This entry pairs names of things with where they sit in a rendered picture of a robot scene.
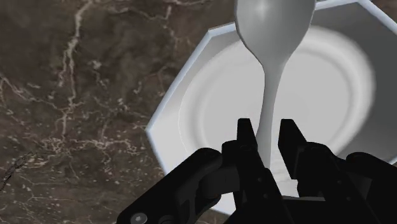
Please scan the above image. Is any white octagonal plate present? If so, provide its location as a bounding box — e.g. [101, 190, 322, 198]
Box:
[145, 0, 397, 216]

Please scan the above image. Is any white spoon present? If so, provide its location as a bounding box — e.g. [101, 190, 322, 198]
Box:
[234, 0, 316, 170]

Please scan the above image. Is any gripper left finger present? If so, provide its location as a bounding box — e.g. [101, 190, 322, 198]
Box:
[116, 118, 292, 224]

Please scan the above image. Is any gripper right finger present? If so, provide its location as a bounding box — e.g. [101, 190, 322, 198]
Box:
[277, 118, 397, 224]

